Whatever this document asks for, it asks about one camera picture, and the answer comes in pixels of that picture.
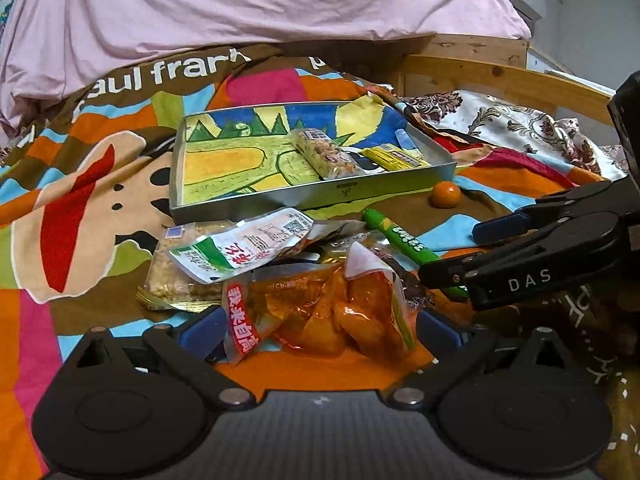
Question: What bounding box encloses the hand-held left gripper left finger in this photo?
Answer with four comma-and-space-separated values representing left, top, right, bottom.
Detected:
62, 306, 256, 411

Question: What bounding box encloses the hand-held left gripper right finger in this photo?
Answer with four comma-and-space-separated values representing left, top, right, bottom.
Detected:
389, 309, 583, 409

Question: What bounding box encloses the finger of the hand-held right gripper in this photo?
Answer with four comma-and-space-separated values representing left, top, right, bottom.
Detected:
471, 179, 632, 248
418, 211, 627, 312

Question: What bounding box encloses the green tube snack packet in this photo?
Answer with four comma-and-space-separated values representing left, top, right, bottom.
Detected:
362, 207, 468, 301

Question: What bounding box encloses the orange translucent snack packet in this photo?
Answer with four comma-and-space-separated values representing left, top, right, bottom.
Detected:
222, 242, 416, 366

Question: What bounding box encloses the painted metal box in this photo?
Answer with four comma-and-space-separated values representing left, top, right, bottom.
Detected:
167, 101, 457, 226

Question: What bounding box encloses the dark brown snack packet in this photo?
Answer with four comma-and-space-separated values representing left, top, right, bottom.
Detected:
392, 255, 451, 311

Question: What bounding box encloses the beige cracker packet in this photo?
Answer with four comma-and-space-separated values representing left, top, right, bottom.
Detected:
137, 222, 236, 313

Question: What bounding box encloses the small orange fruit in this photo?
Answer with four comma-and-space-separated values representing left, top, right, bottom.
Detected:
431, 181, 461, 208

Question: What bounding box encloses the white green snack packet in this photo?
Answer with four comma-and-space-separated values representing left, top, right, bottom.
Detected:
167, 207, 315, 283

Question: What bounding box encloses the floral patterned cloth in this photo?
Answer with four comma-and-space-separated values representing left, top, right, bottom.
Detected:
400, 89, 628, 181

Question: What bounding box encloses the yellow snack packet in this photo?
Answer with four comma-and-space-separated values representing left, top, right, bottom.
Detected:
361, 144, 431, 173

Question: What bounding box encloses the brown patterned cloth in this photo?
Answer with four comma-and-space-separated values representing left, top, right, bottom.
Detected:
505, 280, 640, 480

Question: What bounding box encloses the clear brown snack packet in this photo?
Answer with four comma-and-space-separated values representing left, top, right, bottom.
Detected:
295, 217, 381, 263

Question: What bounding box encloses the white air conditioner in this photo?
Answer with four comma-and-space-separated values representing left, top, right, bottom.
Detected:
500, 0, 546, 26

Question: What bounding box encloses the wooden board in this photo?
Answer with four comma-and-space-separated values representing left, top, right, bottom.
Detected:
412, 34, 530, 68

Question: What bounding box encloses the rice cracker bar packet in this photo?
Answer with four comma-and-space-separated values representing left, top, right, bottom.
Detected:
287, 129, 366, 181

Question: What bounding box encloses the colourful printed blanket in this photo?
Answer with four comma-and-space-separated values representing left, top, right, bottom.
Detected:
0, 42, 640, 480

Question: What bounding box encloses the pink bed sheet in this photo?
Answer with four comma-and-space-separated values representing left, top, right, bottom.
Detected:
0, 0, 532, 136

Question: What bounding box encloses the wooden bed frame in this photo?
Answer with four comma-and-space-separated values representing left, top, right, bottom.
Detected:
395, 52, 616, 126

